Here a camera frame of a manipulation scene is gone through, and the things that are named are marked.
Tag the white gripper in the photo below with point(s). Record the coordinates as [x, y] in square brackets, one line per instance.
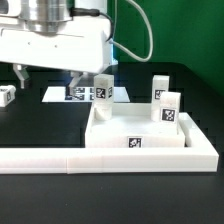
[79, 45]

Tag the white marker base sheet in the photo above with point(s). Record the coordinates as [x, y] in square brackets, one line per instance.
[83, 94]

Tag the white L-shaped obstacle fence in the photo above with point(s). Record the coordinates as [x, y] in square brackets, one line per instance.
[198, 156]

